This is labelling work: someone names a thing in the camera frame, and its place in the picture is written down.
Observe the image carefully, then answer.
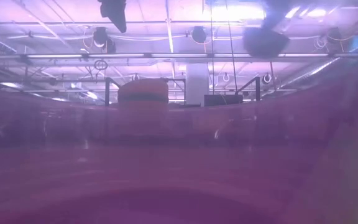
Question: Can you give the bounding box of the large red-orange bowl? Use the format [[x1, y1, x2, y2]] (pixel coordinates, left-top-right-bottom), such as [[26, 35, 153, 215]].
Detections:
[[117, 78, 170, 96]]

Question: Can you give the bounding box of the black ceiling cable reel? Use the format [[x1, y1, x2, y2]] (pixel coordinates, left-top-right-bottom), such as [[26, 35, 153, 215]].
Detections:
[[326, 26, 343, 44], [191, 26, 208, 44], [92, 26, 117, 54]]

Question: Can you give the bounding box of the coiled black cable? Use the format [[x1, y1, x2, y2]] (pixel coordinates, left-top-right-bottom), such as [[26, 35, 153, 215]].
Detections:
[[93, 59, 109, 71]]

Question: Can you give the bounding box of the wooden shelf with black frame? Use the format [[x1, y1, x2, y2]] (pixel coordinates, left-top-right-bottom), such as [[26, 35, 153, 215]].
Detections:
[[104, 77, 262, 108]]

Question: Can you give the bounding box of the thin black hanging cable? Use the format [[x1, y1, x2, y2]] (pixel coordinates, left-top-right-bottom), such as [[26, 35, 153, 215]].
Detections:
[[209, 0, 216, 94]]

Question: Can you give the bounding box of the long ceiling light bar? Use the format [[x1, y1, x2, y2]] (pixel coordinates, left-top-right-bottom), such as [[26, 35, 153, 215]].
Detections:
[[0, 52, 358, 60]]

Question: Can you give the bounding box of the large blue bowl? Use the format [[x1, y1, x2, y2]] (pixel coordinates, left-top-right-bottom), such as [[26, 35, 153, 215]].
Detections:
[[242, 26, 291, 59]]

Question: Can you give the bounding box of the small purple bowl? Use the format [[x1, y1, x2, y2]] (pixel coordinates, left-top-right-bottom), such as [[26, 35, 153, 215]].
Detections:
[[0, 0, 358, 224]]

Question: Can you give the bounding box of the black hanging cable with coil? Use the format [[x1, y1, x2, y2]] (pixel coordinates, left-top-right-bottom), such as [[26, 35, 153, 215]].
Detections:
[[224, 0, 239, 93]]

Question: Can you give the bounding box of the white pillar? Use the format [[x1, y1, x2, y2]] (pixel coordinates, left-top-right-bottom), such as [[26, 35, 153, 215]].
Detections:
[[185, 63, 211, 106]]

